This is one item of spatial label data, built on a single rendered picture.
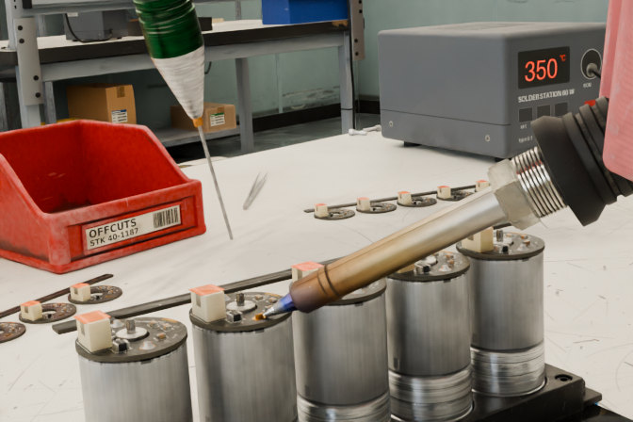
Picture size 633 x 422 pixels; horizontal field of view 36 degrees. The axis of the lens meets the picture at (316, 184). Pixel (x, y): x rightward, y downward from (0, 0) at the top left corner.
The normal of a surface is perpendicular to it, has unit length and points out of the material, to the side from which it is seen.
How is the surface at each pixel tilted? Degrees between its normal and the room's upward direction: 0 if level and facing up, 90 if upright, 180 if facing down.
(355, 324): 90
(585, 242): 0
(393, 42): 90
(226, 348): 90
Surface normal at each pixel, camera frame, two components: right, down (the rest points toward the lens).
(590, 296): -0.05, -0.98
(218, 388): -0.50, 0.20
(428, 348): -0.08, 0.21
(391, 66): -0.84, 0.15
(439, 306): 0.18, 0.19
